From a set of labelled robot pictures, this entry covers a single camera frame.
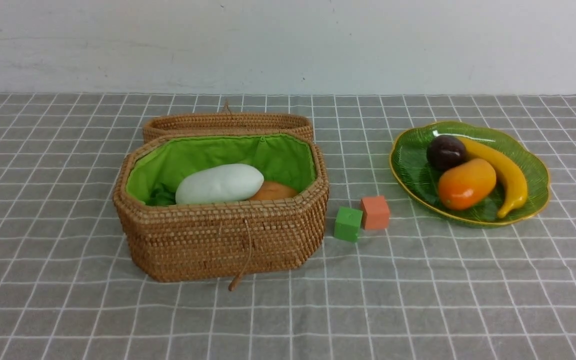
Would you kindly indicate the brown toy potato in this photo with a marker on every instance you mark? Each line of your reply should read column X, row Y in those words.
column 272, row 190

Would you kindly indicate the grey checked tablecloth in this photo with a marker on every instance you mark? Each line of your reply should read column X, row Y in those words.
column 423, row 289

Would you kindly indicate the woven wicker basket lid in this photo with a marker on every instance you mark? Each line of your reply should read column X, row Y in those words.
column 227, row 121

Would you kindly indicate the orange yellow toy mango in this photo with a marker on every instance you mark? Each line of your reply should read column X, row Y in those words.
column 466, row 185

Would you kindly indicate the white radish with leaves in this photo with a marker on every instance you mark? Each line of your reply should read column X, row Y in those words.
column 221, row 184

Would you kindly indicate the yellow toy banana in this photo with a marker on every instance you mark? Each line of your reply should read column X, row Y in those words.
column 509, row 174

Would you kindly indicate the green foam cube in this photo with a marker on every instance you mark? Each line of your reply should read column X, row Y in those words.
column 347, row 224

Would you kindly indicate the dark purple toy plum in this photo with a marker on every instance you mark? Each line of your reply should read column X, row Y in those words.
column 445, row 152

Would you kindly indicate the woven wicker basket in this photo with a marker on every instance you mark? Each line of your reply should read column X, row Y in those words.
column 174, row 242

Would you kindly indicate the green glass leaf plate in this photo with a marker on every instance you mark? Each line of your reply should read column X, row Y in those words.
column 419, row 179

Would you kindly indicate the orange foam cube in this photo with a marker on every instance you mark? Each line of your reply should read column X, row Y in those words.
column 376, row 212

